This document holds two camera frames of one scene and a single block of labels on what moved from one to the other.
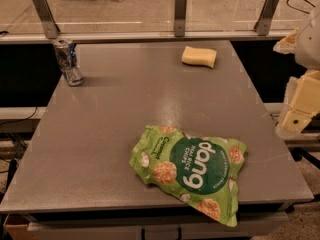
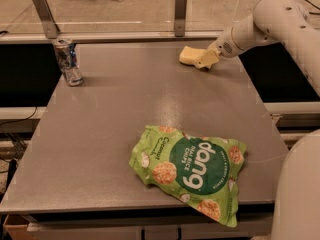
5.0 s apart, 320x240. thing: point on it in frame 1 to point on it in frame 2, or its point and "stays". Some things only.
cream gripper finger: [301, 103] to [231, 42]
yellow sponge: [199, 56] stays
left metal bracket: [45, 14] stays
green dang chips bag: [205, 172] stays
